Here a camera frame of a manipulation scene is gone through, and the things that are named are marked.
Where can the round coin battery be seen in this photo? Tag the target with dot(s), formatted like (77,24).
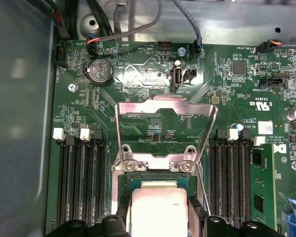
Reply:
(99,72)

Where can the green RAM stick in slot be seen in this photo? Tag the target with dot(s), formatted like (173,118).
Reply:
(261,177)

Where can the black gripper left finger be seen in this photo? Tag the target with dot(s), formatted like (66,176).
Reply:
(101,228)

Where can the green motherboard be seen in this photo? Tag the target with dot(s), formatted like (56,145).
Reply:
(224,81)

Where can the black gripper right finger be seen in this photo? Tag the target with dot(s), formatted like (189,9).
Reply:
(219,228)

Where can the black PC case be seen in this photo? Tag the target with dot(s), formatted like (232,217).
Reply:
(236,22)

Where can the silver square CPU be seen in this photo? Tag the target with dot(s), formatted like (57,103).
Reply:
(159,212)

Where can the blue expansion slot latch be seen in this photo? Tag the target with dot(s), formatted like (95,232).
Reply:
(294,217)

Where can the internal USB port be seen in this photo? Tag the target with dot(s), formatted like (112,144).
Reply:
(177,77)

